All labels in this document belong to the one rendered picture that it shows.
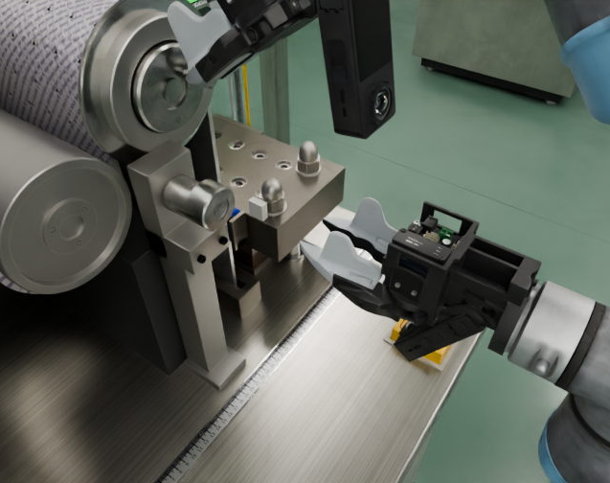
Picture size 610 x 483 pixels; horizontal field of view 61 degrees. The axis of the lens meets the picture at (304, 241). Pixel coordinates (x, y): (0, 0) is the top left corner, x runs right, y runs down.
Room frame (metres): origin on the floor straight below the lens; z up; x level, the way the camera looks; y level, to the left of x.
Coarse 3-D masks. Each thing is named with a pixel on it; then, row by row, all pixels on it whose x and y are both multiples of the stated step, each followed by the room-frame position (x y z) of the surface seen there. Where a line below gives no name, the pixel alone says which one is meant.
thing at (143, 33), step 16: (144, 16) 0.41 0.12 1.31; (160, 16) 0.41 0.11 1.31; (128, 32) 0.39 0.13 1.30; (144, 32) 0.40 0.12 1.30; (160, 32) 0.41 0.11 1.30; (112, 48) 0.38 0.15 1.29; (128, 48) 0.38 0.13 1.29; (144, 48) 0.39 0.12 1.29; (112, 64) 0.37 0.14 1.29; (128, 64) 0.38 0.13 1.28; (112, 80) 0.36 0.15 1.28; (128, 80) 0.38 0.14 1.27; (112, 96) 0.36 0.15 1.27; (128, 96) 0.37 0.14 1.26; (208, 96) 0.44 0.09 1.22; (112, 112) 0.36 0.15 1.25; (128, 112) 0.37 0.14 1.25; (112, 128) 0.37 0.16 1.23; (128, 128) 0.37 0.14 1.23; (144, 128) 0.38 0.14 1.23; (192, 128) 0.42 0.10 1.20; (128, 144) 0.37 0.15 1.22; (144, 144) 0.38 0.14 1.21; (160, 144) 0.39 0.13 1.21
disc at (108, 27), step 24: (120, 0) 0.40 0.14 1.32; (144, 0) 0.42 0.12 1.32; (168, 0) 0.44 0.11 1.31; (96, 24) 0.38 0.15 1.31; (120, 24) 0.39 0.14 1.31; (96, 48) 0.37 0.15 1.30; (96, 72) 0.37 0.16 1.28; (96, 96) 0.36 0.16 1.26; (96, 120) 0.36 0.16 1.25; (120, 144) 0.37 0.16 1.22
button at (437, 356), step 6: (396, 324) 0.40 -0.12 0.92; (402, 324) 0.40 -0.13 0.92; (396, 330) 0.40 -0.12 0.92; (396, 336) 0.39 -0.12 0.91; (444, 348) 0.37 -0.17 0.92; (432, 354) 0.36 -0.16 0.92; (438, 354) 0.36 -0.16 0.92; (444, 354) 0.37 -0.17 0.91; (432, 360) 0.36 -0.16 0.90; (438, 360) 0.36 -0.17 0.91
